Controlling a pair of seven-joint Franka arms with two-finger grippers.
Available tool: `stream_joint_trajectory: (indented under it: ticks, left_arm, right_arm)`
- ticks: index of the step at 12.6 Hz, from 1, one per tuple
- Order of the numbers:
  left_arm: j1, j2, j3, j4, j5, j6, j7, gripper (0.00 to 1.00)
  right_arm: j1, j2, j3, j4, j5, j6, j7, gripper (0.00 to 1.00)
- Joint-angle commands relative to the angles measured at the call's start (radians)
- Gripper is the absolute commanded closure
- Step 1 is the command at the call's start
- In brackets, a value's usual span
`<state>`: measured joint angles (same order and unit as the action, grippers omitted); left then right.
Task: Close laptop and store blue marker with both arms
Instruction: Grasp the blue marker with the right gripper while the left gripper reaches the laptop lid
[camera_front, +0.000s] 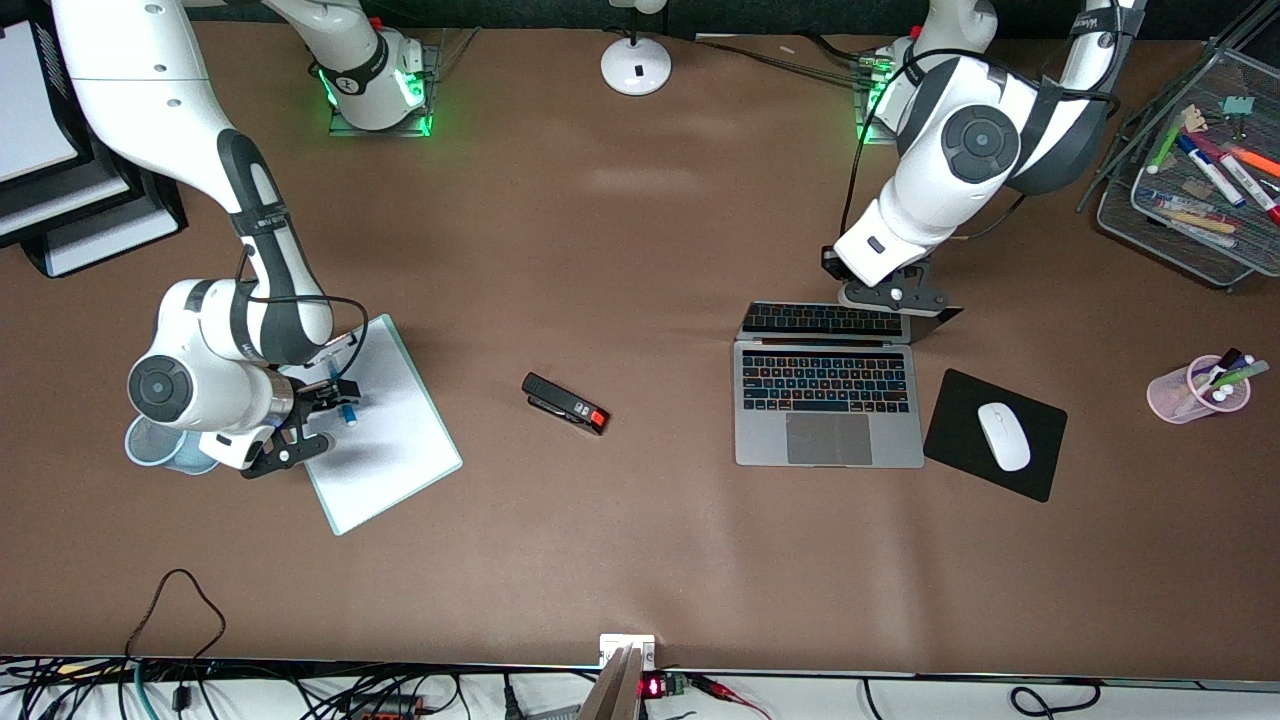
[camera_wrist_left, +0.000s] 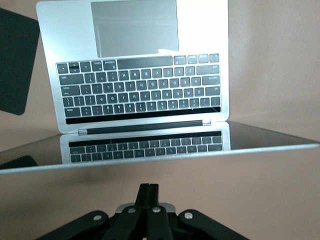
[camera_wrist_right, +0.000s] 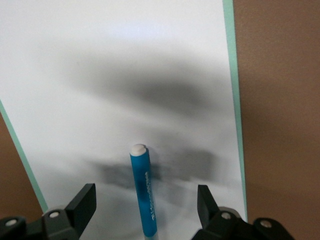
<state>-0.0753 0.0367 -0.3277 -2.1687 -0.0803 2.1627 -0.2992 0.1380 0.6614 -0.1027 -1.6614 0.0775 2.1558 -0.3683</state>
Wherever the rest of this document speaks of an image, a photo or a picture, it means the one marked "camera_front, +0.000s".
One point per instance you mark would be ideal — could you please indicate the light green pen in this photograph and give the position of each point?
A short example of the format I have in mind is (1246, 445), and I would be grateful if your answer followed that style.
(1240, 377)

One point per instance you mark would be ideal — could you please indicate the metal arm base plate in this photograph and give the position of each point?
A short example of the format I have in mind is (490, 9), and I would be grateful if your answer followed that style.
(345, 129)
(866, 130)

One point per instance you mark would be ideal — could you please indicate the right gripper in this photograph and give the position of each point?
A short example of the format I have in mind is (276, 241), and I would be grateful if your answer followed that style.
(313, 399)

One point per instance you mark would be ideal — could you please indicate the pink translucent pen cup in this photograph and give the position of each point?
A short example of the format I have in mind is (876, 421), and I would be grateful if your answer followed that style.
(1165, 395)

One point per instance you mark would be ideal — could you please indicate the black stacked paper tray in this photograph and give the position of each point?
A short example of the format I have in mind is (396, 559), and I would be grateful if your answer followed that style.
(160, 212)

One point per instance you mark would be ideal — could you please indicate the black stapler with red tip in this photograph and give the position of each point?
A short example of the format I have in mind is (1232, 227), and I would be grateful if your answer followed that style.
(560, 400)

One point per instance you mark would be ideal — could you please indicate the black mouse pad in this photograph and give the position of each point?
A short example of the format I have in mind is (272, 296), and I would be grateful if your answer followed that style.
(960, 430)

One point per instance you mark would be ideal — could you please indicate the grey metal pole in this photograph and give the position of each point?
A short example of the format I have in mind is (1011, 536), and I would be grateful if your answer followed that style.
(610, 690)

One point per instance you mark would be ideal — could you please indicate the red LED circuit module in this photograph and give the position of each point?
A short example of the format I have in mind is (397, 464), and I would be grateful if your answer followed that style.
(665, 686)

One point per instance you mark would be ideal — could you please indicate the white marker with red cap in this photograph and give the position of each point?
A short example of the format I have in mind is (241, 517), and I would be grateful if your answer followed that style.
(1250, 188)

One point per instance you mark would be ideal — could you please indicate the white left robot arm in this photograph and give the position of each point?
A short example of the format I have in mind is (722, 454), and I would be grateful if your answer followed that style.
(980, 140)

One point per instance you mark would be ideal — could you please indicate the white marker with blue cap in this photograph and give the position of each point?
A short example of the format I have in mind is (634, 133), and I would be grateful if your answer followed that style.
(1212, 170)

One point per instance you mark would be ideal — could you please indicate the white mounting bracket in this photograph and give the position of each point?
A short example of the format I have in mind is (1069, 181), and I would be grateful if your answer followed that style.
(612, 640)

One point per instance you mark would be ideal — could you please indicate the teal binder clip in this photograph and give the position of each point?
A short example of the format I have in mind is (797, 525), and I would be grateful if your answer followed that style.
(1238, 108)

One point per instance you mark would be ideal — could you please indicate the yellow pencil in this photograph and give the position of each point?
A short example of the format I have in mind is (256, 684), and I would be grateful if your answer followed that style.
(1200, 221)

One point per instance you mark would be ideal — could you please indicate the black marker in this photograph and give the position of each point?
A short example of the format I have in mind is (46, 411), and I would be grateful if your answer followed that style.
(1225, 362)

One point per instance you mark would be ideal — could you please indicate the silver laptop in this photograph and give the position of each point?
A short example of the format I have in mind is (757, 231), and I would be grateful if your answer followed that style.
(830, 440)

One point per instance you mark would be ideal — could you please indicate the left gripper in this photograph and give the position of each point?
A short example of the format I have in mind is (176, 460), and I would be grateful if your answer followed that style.
(833, 265)

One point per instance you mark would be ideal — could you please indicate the orange highlighter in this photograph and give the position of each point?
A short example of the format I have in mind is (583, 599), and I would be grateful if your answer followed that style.
(1255, 160)

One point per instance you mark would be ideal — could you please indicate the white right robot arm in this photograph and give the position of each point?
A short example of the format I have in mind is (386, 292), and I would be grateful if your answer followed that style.
(170, 100)

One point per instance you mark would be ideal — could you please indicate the beige clip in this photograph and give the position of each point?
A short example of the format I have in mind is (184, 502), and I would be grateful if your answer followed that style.
(1192, 118)

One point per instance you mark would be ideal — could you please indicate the mint clipboard with white paper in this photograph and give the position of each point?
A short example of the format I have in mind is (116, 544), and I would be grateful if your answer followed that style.
(390, 450)

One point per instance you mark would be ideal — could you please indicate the white paper stack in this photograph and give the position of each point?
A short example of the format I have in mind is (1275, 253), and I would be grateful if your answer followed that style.
(100, 245)
(60, 200)
(30, 110)

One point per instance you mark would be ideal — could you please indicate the white computer mouse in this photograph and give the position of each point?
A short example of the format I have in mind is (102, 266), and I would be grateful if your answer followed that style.
(1003, 435)

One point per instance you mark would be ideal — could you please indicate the purple marker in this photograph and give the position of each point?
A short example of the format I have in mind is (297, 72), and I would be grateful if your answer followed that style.
(1245, 360)

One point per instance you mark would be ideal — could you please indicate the orange power strip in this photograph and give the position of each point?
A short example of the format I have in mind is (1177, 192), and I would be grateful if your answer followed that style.
(385, 706)

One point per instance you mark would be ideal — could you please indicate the white round lamp base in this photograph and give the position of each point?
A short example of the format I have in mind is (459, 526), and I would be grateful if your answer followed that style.
(636, 70)

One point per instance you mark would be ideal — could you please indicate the light blue mesh cup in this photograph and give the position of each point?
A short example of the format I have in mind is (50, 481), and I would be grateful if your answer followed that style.
(160, 452)

